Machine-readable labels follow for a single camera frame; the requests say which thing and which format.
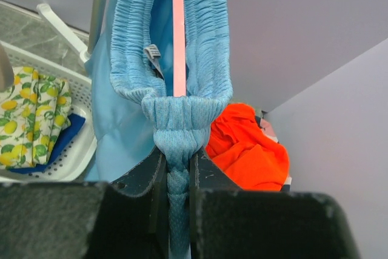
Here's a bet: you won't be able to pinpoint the pink hanger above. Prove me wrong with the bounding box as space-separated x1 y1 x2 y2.
172 0 186 97

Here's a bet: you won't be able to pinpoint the lemon print cloth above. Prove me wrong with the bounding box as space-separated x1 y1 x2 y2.
1 67 72 169

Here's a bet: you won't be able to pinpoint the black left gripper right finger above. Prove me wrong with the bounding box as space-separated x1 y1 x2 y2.
190 149 360 258

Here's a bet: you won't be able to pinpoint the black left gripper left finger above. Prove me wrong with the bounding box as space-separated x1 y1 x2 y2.
1 149 169 258

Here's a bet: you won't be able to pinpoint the white plastic laundry basket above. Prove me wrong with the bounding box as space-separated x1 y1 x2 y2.
1 41 96 183

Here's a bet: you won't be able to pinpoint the white metal clothes rack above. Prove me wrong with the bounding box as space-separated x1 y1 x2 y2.
36 0 107 68

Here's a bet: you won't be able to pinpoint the blue cloth in basket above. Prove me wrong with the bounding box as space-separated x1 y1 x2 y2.
9 113 85 174

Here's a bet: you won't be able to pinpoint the orange garment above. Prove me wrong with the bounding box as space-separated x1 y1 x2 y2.
206 103 290 192

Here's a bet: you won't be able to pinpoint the light blue shorts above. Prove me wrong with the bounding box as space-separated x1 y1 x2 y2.
85 0 233 258

